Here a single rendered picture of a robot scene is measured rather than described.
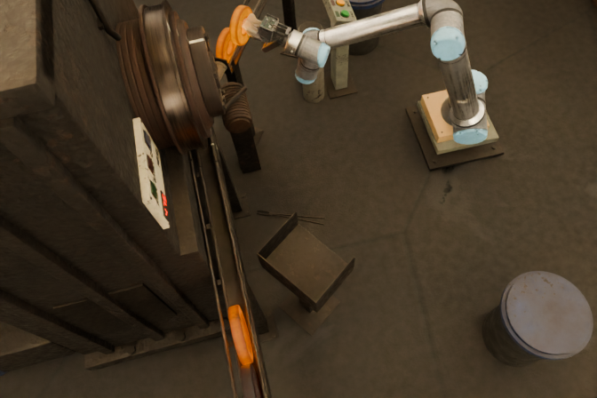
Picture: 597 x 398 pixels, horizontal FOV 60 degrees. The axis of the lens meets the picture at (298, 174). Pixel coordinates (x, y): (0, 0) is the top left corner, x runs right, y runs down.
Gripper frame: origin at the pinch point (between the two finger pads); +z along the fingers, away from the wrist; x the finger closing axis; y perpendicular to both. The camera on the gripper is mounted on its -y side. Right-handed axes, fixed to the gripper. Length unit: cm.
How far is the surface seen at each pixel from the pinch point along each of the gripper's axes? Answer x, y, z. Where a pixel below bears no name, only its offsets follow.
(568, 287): 47, -2, -153
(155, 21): 46, 46, 10
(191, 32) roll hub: 40, 38, 3
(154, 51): 55, 46, 6
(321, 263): 74, -10, -65
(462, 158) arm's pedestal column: -20, -55, -121
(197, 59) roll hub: 48, 39, -3
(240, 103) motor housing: 15.1, -33.3, -9.6
